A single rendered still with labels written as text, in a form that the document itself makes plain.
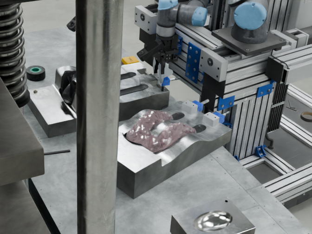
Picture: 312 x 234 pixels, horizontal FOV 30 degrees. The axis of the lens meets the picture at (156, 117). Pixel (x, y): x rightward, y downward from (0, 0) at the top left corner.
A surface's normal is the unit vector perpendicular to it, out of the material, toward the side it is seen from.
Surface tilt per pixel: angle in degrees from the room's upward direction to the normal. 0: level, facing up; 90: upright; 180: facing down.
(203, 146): 90
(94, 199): 90
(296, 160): 0
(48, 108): 0
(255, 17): 96
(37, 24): 0
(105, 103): 90
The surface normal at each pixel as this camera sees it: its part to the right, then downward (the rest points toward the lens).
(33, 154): 0.48, 0.51
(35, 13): 0.07, -0.84
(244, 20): -0.18, 0.61
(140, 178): 0.71, 0.42
